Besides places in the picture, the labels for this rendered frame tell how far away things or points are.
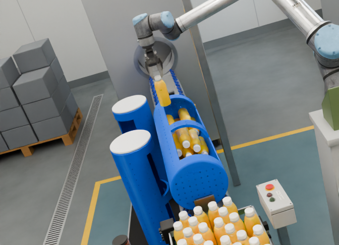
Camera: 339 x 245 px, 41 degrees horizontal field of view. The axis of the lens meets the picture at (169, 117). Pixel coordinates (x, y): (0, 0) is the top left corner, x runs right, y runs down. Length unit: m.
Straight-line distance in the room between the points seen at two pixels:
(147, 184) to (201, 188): 0.81
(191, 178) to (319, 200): 1.71
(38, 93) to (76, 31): 2.06
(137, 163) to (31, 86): 2.93
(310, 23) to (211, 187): 0.92
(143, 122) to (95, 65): 4.14
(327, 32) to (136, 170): 1.43
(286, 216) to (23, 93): 4.19
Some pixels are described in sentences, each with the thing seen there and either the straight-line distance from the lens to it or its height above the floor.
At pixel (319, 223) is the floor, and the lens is 3.52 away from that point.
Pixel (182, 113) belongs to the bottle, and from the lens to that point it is 2.87.
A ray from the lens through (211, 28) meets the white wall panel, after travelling 7.32.
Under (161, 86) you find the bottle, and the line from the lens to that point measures 2.66.
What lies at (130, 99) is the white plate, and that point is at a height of 1.04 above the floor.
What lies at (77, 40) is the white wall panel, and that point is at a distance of 7.45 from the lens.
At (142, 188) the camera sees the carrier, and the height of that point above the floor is 0.75.
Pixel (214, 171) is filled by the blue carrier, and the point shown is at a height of 1.15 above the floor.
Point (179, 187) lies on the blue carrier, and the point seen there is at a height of 1.12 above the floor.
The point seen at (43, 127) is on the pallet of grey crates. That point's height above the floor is 0.31.
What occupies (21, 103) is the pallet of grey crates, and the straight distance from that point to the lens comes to 5.72.
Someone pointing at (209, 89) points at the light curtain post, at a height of 0.95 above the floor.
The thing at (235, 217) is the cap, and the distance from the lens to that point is 1.99.
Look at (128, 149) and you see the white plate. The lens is 2.87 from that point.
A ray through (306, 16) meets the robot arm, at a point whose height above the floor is 1.65.
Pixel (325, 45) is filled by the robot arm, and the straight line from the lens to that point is 2.23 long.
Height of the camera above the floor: 2.35
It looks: 25 degrees down
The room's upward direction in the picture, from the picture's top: 18 degrees counter-clockwise
